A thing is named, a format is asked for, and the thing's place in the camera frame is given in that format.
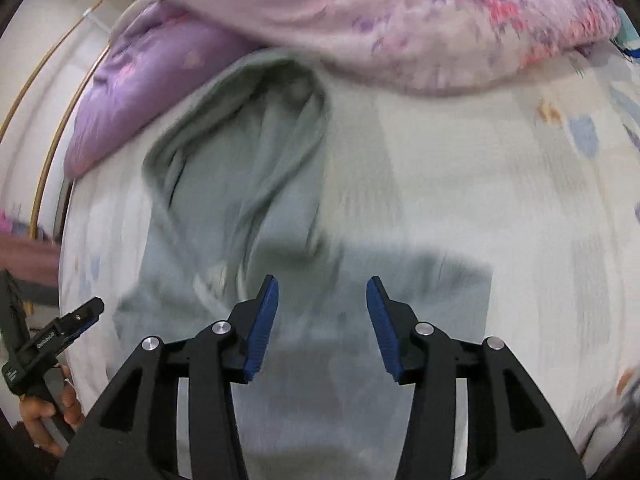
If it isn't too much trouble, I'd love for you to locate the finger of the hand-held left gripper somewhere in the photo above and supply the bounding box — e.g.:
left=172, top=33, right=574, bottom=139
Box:
left=50, top=297, right=105, bottom=348

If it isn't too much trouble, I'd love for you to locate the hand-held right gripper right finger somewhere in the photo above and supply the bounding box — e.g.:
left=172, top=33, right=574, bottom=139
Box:
left=366, top=276, right=587, bottom=480

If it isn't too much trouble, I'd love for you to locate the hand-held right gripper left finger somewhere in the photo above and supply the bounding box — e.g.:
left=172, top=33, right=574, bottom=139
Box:
left=54, top=274, right=280, bottom=480

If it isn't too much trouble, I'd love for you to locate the grey-green hooded sweatshirt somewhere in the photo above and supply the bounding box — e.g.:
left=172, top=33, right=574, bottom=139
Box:
left=111, top=49, right=496, bottom=480

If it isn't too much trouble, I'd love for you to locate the person's left hand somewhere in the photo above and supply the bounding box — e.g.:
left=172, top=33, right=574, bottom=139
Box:
left=19, top=364, right=85, bottom=458

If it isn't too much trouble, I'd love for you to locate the white printed bed sheet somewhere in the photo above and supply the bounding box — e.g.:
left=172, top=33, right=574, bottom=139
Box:
left=57, top=42, right=640, bottom=476

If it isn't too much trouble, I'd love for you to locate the purple pillow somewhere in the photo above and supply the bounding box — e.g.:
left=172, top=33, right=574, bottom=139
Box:
left=64, top=0, right=261, bottom=180

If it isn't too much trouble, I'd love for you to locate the pink floral quilt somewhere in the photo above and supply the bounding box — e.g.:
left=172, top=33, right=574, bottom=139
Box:
left=155, top=0, right=623, bottom=98

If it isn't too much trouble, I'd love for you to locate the wooden bed frame rail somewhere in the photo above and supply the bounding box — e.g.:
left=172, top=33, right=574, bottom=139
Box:
left=0, top=15, right=113, bottom=251

